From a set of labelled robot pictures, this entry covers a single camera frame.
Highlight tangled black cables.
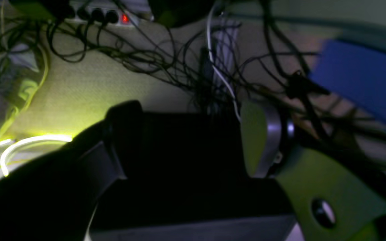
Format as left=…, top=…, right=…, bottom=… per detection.
left=0, top=0, right=386, bottom=188

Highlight white power strip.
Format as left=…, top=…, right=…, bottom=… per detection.
left=65, top=3, right=140, bottom=28

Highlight white cable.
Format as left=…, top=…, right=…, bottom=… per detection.
left=206, top=2, right=242, bottom=123

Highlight blue object at right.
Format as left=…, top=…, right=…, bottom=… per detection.
left=309, top=40, right=386, bottom=125

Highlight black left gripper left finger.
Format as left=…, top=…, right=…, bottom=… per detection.
left=0, top=100, right=143, bottom=241

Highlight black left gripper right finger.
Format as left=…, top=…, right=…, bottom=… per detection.
left=240, top=100, right=386, bottom=241

